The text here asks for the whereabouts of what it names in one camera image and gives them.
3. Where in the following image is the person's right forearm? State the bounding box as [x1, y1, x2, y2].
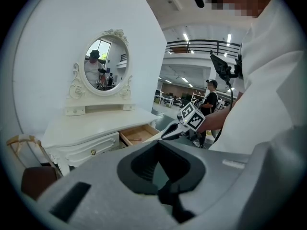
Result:
[200, 105, 237, 133]

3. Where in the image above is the black chest-mounted monitor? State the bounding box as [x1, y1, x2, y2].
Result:
[210, 53, 232, 81]

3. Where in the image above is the wooden chair brown seat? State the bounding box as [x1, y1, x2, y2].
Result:
[6, 133, 63, 201]

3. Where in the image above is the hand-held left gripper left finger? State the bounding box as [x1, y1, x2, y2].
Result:
[35, 140, 183, 230]

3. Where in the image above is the person's white shirt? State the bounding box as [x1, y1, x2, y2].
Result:
[208, 0, 305, 153]

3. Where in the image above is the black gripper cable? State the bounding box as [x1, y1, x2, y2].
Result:
[213, 79, 235, 144]

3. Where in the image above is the white ornate oval mirror unit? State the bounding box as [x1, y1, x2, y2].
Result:
[65, 28, 137, 116]

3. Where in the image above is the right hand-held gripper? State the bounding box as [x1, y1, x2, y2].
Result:
[161, 102, 206, 141]

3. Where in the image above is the cream white desk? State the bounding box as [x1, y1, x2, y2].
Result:
[42, 108, 162, 176]

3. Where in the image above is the black balcony railing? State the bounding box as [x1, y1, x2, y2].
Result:
[165, 39, 242, 55]

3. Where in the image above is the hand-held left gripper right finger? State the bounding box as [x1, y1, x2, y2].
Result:
[157, 128, 307, 230]

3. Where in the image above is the wooden drawer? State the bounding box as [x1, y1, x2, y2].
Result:
[119, 124, 162, 148]

